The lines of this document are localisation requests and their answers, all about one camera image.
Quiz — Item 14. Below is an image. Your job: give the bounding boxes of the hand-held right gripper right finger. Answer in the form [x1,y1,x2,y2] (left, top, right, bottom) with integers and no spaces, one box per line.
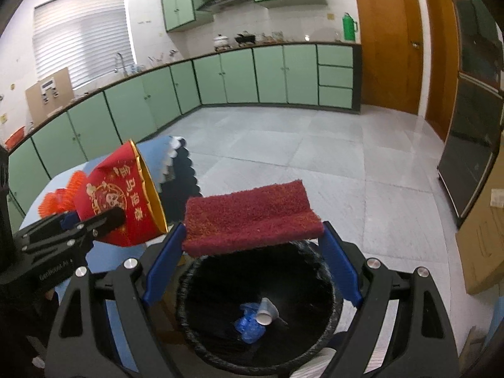
[321,222,461,378]

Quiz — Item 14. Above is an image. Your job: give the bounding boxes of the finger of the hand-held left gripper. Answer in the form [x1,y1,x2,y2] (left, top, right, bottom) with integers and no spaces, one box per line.
[12,213,79,243]
[21,207,127,253]

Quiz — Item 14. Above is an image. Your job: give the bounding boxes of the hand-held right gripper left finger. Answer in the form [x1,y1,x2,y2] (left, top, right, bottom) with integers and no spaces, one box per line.
[45,222,187,378]

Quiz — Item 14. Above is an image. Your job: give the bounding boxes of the red paper bag gold print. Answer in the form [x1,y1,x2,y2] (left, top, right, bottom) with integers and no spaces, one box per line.
[73,140,170,249]

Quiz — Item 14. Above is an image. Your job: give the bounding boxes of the black round waste bin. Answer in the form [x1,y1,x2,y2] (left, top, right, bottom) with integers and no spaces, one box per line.
[175,240,341,376]

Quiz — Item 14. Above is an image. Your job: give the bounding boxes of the dark red scouring pad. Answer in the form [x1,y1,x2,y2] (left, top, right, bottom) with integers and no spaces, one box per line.
[182,179,325,257]

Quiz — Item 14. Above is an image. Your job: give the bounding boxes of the orange plastic mesh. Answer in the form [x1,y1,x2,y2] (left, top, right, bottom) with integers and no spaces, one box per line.
[37,170,89,219]

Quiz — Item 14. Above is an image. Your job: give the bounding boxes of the black scalloped cloth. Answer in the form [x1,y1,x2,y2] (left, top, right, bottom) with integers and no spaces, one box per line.
[159,146,203,223]

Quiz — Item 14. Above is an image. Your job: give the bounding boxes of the light blue scalloped cloth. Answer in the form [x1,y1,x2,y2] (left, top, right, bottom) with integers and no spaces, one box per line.
[140,136,178,190]

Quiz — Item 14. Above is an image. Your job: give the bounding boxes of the small white plastic cup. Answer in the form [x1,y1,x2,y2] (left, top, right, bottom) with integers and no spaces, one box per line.
[256,297,290,327]

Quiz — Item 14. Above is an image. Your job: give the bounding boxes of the orange plastic basin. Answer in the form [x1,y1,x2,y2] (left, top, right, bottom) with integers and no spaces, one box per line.
[4,127,26,148]

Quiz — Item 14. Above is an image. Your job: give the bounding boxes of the crumpled blue plastic wrapper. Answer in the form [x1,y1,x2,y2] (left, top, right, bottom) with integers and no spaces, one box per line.
[235,302,265,344]

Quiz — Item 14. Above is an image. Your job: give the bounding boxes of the large cardboard box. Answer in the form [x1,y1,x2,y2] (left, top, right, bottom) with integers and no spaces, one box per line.
[455,161,504,295]

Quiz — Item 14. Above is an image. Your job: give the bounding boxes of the white window blind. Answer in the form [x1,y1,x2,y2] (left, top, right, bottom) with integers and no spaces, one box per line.
[32,0,130,89]

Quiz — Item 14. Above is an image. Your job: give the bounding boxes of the green drawer unit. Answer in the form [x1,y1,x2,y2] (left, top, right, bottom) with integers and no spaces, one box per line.
[317,44,354,109]

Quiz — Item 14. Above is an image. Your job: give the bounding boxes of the green base cabinets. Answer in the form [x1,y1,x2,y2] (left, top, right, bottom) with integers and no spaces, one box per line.
[0,43,362,221]

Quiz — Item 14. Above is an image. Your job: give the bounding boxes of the black refrigerator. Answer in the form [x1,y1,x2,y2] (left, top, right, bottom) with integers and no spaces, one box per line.
[437,0,504,227]

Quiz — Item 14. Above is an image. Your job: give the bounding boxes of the narrow wooden door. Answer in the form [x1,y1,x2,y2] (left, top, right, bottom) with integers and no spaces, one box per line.
[421,0,459,140]

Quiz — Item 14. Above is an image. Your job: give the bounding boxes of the green thermos jug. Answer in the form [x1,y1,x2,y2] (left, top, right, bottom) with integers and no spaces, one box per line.
[342,13,359,42]

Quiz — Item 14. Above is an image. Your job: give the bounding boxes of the range hood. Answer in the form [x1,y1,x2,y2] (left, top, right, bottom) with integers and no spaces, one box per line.
[197,0,255,12]

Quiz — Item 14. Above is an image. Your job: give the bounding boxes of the green wall cabinets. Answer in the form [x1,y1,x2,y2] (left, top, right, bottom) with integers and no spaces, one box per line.
[159,0,327,32]

